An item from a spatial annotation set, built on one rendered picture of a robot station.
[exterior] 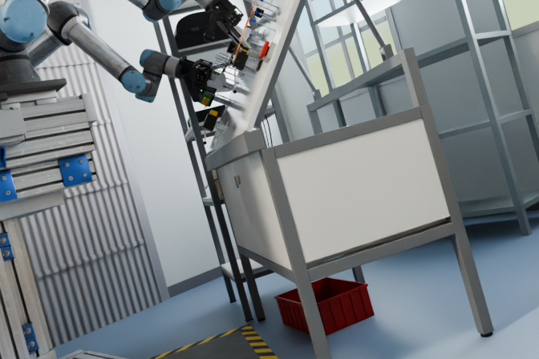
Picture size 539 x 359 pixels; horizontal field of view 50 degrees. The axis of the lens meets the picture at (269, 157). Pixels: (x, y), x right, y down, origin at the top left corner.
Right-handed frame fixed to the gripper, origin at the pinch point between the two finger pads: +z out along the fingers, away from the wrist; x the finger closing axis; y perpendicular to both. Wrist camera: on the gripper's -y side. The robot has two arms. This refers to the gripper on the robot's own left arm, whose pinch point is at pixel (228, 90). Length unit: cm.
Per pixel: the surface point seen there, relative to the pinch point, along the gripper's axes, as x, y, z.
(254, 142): -33.3, 7.7, 22.2
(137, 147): 128, -164, -109
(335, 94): 54, -21, 32
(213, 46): 83, -34, -40
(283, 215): -43, -8, 38
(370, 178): -21, 0, 60
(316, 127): 77, -57, 24
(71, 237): 46, -185, -112
